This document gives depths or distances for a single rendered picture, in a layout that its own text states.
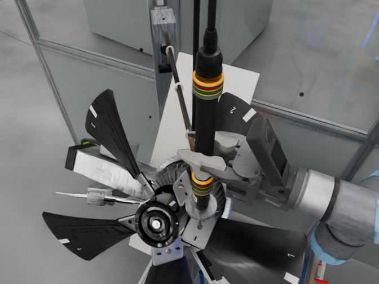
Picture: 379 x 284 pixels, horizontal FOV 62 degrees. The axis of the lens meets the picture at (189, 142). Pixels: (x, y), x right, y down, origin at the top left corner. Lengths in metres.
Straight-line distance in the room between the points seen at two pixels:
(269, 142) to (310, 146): 1.03
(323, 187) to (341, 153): 0.98
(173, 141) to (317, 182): 0.60
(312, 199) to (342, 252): 0.13
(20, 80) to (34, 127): 0.69
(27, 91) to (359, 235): 3.08
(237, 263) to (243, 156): 0.35
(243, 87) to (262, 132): 0.51
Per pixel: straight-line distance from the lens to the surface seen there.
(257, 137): 0.46
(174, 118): 1.03
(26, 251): 2.31
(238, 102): 0.78
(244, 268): 0.82
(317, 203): 0.53
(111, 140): 0.86
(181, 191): 0.81
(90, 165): 1.06
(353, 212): 0.54
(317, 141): 1.47
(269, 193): 0.57
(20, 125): 3.01
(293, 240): 0.86
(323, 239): 0.63
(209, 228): 0.83
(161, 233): 0.80
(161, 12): 1.11
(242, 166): 0.53
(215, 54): 0.41
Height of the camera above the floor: 1.94
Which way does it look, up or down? 50 degrees down
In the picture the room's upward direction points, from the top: straight up
